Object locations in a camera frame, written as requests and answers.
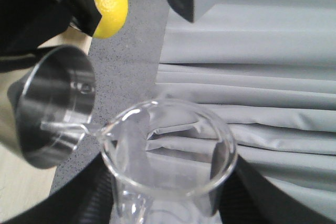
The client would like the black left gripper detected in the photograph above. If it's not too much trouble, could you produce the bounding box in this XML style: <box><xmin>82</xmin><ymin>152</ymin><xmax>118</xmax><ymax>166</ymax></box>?
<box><xmin>1</xmin><ymin>0</ymin><xmax>102</xmax><ymax>55</ymax></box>

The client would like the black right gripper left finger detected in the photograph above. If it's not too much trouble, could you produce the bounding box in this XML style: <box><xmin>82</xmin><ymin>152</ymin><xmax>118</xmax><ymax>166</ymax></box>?
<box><xmin>4</xmin><ymin>154</ymin><xmax>113</xmax><ymax>223</ymax></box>

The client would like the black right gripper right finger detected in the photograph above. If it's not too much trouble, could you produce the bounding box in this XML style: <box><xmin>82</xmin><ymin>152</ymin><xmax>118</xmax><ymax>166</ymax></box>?
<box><xmin>211</xmin><ymin>157</ymin><xmax>335</xmax><ymax>223</ymax></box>

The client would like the clear glass beaker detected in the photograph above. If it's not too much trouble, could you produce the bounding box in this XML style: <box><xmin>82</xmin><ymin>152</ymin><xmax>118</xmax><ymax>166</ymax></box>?
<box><xmin>39</xmin><ymin>97</ymin><xmax>239</xmax><ymax>224</ymax></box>

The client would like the steel double jigger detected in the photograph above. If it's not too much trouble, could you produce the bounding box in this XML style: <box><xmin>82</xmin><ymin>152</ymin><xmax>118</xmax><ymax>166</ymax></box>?
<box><xmin>1</xmin><ymin>45</ymin><xmax>96</xmax><ymax>169</ymax></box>

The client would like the light wooden cutting board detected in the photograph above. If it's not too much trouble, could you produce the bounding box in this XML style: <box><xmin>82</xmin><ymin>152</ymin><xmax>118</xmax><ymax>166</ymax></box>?
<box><xmin>0</xmin><ymin>26</ymin><xmax>92</xmax><ymax>224</ymax></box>

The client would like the yellow lemon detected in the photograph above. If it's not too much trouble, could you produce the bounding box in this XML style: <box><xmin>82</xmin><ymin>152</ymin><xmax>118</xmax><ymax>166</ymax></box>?
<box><xmin>93</xmin><ymin>0</ymin><xmax>129</xmax><ymax>39</ymax></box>

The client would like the grey curtain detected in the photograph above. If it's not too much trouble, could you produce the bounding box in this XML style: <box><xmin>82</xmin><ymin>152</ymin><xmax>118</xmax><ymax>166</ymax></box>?
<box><xmin>155</xmin><ymin>0</ymin><xmax>335</xmax><ymax>221</ymax></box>

